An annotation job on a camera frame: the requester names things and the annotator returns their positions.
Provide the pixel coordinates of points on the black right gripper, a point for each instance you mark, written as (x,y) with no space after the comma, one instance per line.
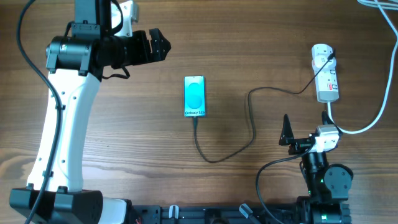
(299,144)

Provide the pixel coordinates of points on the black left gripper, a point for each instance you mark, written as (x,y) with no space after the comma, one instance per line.
(142,55)

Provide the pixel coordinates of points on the Galaxy S25 smartphone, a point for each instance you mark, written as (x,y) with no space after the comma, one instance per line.
(194,96)

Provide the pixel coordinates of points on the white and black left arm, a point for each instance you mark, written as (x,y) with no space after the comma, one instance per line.
(100,36)

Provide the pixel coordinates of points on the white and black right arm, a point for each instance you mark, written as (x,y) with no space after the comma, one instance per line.
(328,184)

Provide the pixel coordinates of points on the white USB charger plug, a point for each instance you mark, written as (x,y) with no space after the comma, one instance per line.
(323,62)

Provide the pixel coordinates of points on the white power strip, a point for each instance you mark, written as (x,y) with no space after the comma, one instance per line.
(326,82)

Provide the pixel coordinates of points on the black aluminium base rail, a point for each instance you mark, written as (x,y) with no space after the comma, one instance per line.
(236,214)

